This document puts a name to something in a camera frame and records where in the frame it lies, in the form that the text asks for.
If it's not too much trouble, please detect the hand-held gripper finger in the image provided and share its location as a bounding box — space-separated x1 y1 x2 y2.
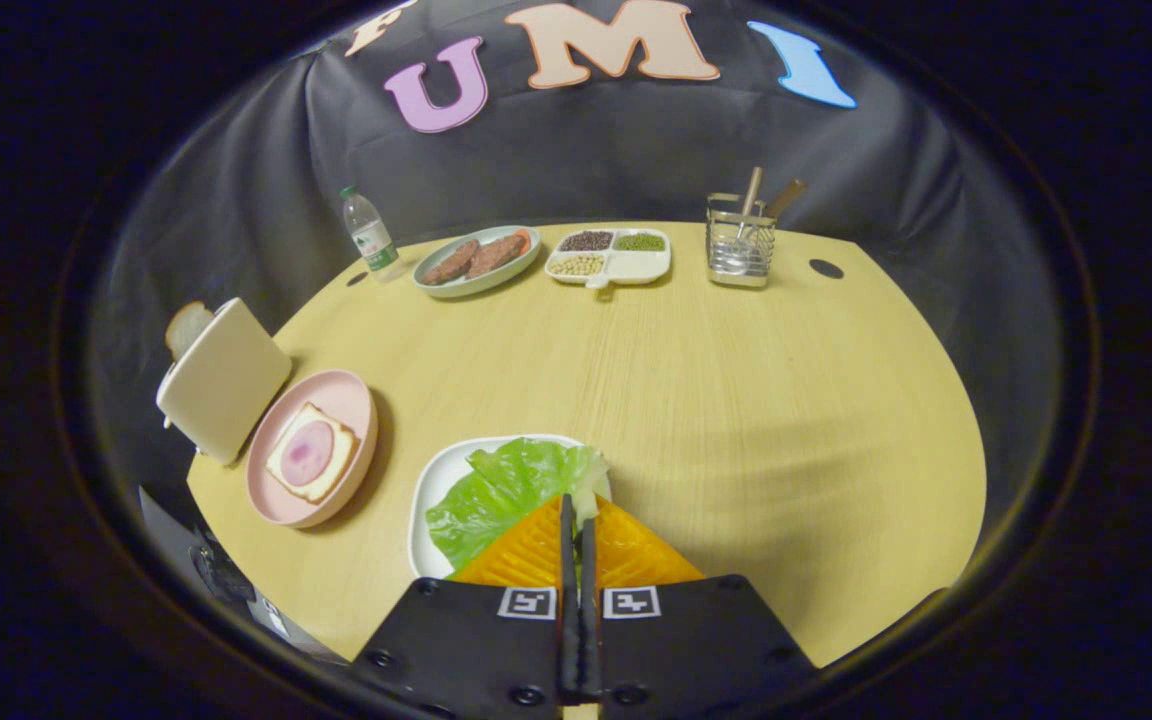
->
348 493 580 720
577 497 822 720

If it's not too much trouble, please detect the green lettuce leaf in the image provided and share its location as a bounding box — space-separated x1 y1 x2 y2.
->
425 437 611 574

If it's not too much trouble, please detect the white square plate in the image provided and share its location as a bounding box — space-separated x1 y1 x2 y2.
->
408 434 613 582

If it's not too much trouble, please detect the bread slice with ham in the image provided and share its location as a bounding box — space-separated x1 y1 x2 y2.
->
266 402 360 504

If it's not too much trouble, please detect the pink round plate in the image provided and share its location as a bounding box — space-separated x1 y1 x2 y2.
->
245 369 379 529

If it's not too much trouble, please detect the pink ham slice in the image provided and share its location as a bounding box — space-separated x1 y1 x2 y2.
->
281 420 336 488

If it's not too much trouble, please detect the pale green oval plate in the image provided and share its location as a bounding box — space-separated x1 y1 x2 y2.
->
412 225 542 299

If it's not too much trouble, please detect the white divided tray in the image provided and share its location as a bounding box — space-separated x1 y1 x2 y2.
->
544 228 672 292

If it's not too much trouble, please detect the brown meat patty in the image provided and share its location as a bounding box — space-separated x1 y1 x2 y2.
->
422 239 482 286
464 233 529 280

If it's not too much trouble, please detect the cream toaster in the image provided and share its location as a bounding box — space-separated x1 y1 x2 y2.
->
156 297 293 467

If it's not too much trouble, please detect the clear plastic water bottle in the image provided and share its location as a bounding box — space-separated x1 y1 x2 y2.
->
340 185 403 282

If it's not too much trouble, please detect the black backdrop cloth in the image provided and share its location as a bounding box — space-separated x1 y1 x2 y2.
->
86 0 1067 546

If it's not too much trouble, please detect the bread slice without topping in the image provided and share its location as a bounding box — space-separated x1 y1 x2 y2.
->
165 301 217 362

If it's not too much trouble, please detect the metal wire utensil holder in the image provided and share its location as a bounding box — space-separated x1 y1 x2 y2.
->
705 192 778 290

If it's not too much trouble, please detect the light wooden-handled utensil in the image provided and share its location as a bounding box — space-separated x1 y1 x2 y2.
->
736 167 765 241

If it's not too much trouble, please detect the dark wooden-handled utensil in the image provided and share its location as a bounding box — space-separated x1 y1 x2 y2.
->
762 179 809 222

